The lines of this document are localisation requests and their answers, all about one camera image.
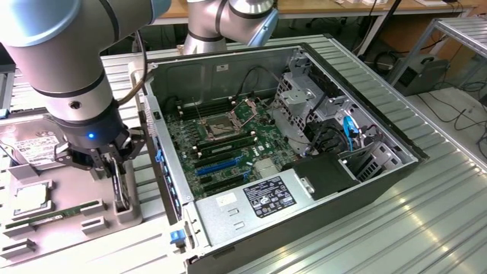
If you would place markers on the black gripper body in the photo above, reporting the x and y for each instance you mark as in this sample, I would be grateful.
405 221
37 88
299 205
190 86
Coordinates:
91 128

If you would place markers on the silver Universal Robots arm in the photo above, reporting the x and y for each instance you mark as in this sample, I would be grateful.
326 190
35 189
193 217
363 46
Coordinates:
61 62

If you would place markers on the grey parts rack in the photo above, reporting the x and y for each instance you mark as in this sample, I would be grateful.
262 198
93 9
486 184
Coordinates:
73 194

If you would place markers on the silver hard disk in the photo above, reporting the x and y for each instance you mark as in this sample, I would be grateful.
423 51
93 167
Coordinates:
30 142

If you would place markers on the thin metal locking lever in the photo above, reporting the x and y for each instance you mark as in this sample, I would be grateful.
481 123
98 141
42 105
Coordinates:
198 109

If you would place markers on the green RAM stick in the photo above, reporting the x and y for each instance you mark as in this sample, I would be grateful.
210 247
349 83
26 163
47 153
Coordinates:
54 215

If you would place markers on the silver CPU chip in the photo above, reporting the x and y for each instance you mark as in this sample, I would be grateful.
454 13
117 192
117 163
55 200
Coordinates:
33 202

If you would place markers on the blue expansion slot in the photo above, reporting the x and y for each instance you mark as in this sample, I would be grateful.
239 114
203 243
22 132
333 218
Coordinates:
219 167

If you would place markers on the CPU socket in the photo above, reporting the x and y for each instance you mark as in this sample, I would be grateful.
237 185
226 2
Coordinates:
222 124

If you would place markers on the installed RAM stick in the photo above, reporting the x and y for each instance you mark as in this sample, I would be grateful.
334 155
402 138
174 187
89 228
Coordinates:
229 145

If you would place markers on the green motherboard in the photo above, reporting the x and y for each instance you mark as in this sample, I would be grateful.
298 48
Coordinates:
229 148

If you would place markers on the long black expansion slot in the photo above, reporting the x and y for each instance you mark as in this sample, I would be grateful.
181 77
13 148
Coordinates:
225 185

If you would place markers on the metal socket cover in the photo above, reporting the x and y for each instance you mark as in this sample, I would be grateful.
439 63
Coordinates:
247 105

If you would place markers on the blue case latch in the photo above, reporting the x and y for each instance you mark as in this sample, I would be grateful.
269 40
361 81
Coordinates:
178 237

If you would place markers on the silver chipset heatsink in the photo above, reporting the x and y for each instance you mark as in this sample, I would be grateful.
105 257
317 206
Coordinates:
269 167

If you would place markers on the grey power supply unit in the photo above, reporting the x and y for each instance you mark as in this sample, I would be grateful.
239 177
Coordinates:
255 205

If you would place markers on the open black PC case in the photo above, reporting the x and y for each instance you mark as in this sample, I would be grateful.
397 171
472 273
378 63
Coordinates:
289 142

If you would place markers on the metal disk bay cage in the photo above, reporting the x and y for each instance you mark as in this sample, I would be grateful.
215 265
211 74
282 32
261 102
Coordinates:
305 91

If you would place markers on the wooden desk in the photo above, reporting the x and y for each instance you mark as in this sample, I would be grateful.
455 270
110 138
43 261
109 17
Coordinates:
323 8

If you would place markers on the aluminium frame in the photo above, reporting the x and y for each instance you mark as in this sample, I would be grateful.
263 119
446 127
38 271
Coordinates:
457 42

